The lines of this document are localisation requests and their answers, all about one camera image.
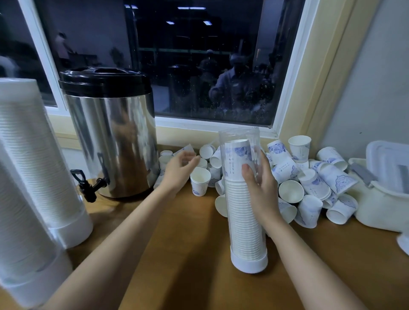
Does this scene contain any stainless steel water dispenser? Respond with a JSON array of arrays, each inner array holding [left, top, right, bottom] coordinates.
[[59, 67, 161, 203]]

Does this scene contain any white tube cap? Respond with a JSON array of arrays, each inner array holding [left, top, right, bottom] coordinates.
[[0, 78, 37, 100]]

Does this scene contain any person's left hand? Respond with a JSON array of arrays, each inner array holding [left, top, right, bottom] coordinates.
[[160, 151, 202, 195]]

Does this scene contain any person's right hand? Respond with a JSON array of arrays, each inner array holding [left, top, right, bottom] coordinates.
[[242, 148, 283, 230]]

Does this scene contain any translucent plastic box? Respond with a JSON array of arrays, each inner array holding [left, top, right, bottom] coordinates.
[[348, 156, 409, 233]]

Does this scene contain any nested stack of paper cups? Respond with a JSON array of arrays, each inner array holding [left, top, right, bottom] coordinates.
[[223, 139, 267, 261], [0, 156, 61, 282], [0, 99, 84, 227], [396, 230, 409, 256]]

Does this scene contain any white framed window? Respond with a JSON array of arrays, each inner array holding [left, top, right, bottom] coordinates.
[[0, 0, 384, 146]]

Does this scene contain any white plastic lid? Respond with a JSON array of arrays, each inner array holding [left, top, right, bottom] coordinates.
[[366, 141, 409, 194]]

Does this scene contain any person's right forearm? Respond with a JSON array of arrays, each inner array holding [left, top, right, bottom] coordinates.
[[263, 217, 368, 310]]

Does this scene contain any pile of paper cups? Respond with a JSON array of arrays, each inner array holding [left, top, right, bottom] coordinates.
[[153, 135, 359, 230]]

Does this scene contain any person's left forearm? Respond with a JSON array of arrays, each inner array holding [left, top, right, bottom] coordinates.
[[41, 185, 180, 310]]

